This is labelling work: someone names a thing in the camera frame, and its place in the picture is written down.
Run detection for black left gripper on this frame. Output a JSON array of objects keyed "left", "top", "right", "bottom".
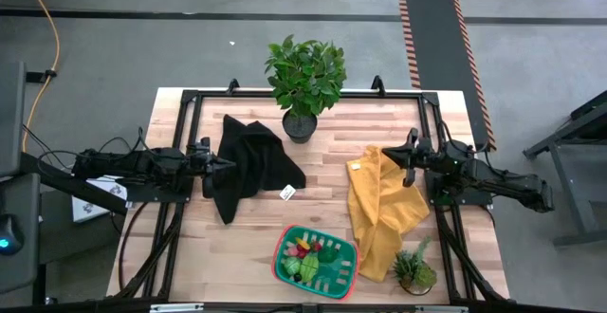
[{"left": 188, "top": 136, "right": 237, "bottom": 199}]

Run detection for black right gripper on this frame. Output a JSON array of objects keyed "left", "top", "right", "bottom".
[{"left": 381, "top": 127, "right": 450, "bottom": 189}]

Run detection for round green toy cabbage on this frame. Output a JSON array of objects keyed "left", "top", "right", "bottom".
[{"left": 283, "top": 257, "right": 302, "bottom": 277}]

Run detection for dark green toy bell pepper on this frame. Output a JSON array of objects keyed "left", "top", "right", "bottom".
[{"left": 317, "top": 247, "right": 340, "bottom": 264}]

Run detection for teal basket with orange rim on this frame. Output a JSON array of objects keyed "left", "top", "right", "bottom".
[{"left": 270, "top": 224, "right": 360, "bottom": 301}]

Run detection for light green ridged toy fruit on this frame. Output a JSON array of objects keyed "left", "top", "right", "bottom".
[{"left": 299, "top": 254, "right": 321, "bottom": 284}]

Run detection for black cloth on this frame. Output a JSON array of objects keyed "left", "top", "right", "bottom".
[{"left": 211, "top": 113, "right": 307, "bottom": 225}]

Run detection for mustard yellow cloth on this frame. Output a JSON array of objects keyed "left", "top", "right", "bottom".
[{"left": 345, "top": 145, "right": 432, "bottom": 284}]

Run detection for black floor mat striped edges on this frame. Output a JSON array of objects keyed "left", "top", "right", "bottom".
[{"left": 397, "top": 0, "right": 498, "bottom": 153}]

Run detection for small potted succulent plant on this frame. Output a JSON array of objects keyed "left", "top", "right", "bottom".
[{"left": 392, "top": 239, "right": 438, "bottom": 297}]

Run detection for large leafy potted plant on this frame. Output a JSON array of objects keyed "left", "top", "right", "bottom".
[{"left": 264, "top": 33, "right": 348, "bottom": 144}]

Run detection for white box with markers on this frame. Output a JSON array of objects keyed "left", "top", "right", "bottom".
[{"left": 70, "top": 175, "right": 128, "bottom": 224}]

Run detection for grey metal side table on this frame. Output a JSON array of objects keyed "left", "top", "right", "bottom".
[{"left": 523, "top": 89, "right": 607, "bottom": 248}]

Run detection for grey desk surface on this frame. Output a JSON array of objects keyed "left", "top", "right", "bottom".
[{"left": 0, "top": 173, "right": 43, "bottom": 295}]

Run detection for grey upright panel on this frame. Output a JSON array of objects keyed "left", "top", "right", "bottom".
[{"left": 0, "top": 61, "right": 28, "bottom": 179}]

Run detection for black computer mouse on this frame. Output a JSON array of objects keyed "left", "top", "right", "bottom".
[{"left": 0, "top": 213, "right": 24, "bottom": 256}]

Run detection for black metal table frame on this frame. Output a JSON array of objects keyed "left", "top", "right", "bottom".
[{"left": 113, "top": 78, "right": 511, "bottom": 304}]

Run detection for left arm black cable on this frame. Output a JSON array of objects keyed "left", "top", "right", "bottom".
[{"left": 97, "top": 126, "right": 157, "bottom": 158}]

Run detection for black hose loop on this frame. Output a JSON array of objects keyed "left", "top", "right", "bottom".
[{"left": 117, "top": 201, "right": 149, "bottom": 291}]

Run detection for silver metal bracket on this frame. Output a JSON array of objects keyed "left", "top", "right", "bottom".
[
  {"left": 150, "top": 303, "right": 205, "bottom": 313},
  {"left": 414, "top": 305, "right": 469, "bottom": 313}
]

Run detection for black cable clamp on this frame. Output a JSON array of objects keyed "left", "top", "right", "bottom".
[{"left": 26, "top": 68, "right": 58, "bottom": 84}]

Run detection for yellow floor cable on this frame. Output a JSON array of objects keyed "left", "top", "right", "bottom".
[{"left": 17, "top": 0, "right": 62, "bottom": 153}]

